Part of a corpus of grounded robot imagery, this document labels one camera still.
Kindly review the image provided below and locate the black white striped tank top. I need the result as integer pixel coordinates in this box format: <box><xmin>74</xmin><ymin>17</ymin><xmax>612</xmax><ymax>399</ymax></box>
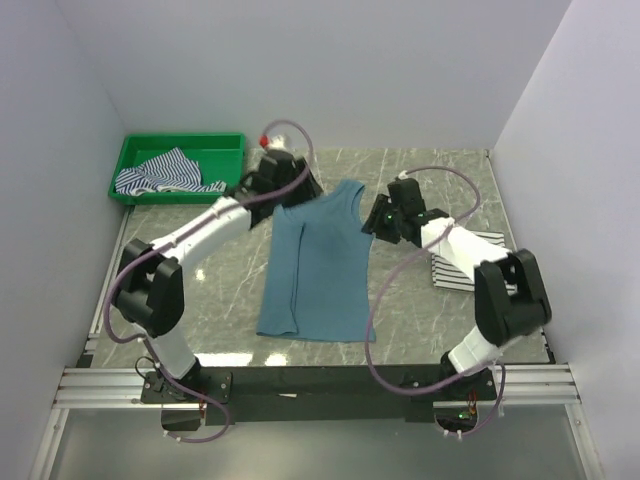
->
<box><xmin>431</xmin><ymin>231</ymin><xmax>506</xmax><ymax>292</ymax></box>

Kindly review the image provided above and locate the teal tank top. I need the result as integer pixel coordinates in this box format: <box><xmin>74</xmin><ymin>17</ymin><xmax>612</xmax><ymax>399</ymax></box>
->
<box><xmin>256</xmin><ymin>179</ymin><xmax>376</xmax><ymax>343</ymax></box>

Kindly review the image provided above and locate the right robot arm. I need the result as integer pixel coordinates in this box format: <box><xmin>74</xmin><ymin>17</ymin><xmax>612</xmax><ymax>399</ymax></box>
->
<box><xmin>362</xmin><ymin>177</ymin><xmax>552</xmax><ymax>399</ymax></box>

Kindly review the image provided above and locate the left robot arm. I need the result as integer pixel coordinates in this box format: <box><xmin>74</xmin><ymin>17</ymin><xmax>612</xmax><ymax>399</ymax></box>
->
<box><xmin>104</xmin><ymin>148</ymin><xmax>322</xmax><ymax>402</ymax></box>

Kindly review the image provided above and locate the navy white striped tank top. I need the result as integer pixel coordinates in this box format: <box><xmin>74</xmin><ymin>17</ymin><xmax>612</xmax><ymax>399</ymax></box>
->
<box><xmin>114</xmin><ymin>148</ymin><xmax>227</xmax><ymax>197</ymax></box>

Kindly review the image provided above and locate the green plastic bin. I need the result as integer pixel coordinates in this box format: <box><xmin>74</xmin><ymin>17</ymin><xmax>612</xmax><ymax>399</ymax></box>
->
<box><xmin>108</xmin><ymin>133</ymin><xmax>245</xmax><ymax>206</ymax></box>

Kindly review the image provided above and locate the black base beam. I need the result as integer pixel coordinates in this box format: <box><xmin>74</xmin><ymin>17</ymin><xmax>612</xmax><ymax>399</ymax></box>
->
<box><xmin>140</xmin><ymin>366</ymin><xmax>497</xmax><ymax>432</ymax></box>

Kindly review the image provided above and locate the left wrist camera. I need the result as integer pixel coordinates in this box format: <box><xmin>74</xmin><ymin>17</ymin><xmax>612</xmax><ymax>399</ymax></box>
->
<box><xmin>259</xmin><ymin>134</ymin><xmax>293</xmax><ymax>152</ymax></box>

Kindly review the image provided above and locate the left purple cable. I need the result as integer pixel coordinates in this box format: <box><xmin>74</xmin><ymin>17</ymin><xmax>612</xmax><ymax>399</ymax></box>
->
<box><xmin>102</xmin><ymin>118</ymin><xmax>316</xmax><ymax>444</ymax></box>

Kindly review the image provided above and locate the purple cable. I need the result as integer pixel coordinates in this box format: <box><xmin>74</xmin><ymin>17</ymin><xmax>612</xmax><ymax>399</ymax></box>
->
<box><xmin>102</xmin><ymin>118</ymin><xmax>316</xmax><ymax>444</ymax></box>
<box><xmin>363</xmin><ymin>165</ymin><xmax>506</xmax><ymax>439</ymax></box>

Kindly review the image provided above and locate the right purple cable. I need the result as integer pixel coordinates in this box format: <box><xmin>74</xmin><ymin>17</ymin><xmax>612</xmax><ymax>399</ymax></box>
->
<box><xmin>363</xmin><ymin>165</ymin><xmax>506</xmax><ymax>439</ymax></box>

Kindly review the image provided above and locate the aluminium rail frame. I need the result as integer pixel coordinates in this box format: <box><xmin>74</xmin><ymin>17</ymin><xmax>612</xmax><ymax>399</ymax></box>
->
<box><xmin>31</xmin><ymin>224</ymin><xmax>601</xmax><ymax>479</ymax></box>

